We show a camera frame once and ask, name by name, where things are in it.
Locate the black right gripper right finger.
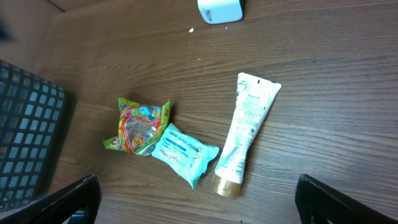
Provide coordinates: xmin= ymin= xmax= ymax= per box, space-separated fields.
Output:
xmin=295 ymin=174 xmax=397 ymax=224

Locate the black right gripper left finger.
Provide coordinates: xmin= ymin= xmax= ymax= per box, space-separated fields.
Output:
xmin=1 ymin=174 xmax=102 ymax=224

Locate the colourful gummy candy bag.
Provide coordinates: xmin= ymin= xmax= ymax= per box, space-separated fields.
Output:
xmin=103 ymin=98 xmax=172 ymax=156

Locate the teal wet wipes pack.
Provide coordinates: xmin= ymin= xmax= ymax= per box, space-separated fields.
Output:
xmin=152 ymin=123 xmax=220 ymax=189

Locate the white tube gold cap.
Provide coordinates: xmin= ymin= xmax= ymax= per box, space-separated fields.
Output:
xmin=210 ymin=72 xmax=282 ymax=199

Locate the white barcode scanner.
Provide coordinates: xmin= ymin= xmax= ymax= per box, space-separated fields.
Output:
xmin=197 ymin=0 xmax=245 ymax=24

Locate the grey plastic mesh basket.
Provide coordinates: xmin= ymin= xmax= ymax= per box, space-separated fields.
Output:
xmin=1 ymin=60 xmax=75 ymax=212

